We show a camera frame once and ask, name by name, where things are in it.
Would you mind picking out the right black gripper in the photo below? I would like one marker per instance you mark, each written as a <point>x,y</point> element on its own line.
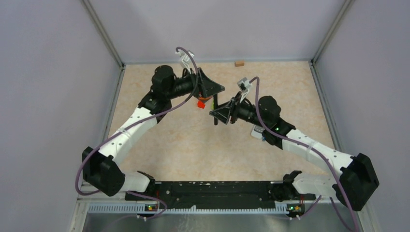
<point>232,110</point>

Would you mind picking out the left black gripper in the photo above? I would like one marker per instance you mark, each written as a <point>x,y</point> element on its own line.
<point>204,87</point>

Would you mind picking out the black remote control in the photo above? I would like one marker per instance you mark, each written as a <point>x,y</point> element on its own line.
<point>215,106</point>

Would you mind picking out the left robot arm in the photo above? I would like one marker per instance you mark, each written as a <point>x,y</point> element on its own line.
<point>100,166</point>

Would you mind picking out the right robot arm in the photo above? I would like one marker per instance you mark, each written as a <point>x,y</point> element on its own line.
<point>352,180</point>

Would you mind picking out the white remote control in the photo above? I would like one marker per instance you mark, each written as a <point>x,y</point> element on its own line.
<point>257,132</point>

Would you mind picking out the red block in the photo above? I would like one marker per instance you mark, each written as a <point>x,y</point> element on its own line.
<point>201,104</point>

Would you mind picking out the small wooden block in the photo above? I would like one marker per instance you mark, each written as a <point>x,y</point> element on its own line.
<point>239,63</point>

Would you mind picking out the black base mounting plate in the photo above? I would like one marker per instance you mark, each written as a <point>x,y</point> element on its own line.
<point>225,194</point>

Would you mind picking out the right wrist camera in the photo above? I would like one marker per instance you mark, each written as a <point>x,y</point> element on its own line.
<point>244,85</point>

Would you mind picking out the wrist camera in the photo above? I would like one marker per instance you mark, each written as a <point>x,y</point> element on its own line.
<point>244,85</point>
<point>184,59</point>

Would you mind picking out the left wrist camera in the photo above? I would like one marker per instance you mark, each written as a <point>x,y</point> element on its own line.
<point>184,59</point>

